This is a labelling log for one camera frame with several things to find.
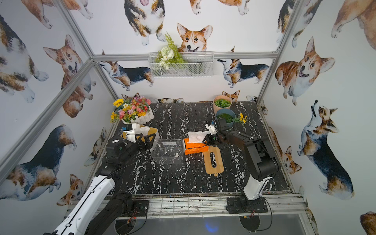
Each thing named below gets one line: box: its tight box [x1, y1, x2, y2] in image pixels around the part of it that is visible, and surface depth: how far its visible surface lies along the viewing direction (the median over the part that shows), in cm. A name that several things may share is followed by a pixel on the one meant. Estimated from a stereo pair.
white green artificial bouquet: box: [154, 31, 187, 71], surface depth 82 cm
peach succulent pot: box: [212, 94, 233, 114], surface depth 107 cm
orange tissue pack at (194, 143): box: [184, 130, 211, 156], surface depth 93 cm
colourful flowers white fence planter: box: [110, 95, 155, 125], surface depth 99 cm
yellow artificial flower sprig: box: [231, 112, 248, 125], surface depth 94 cm
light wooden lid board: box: [203, 145, 225, 177], surface depth 92 cm
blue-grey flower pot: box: [215, 108, 236, 128], surface depth 106 cm
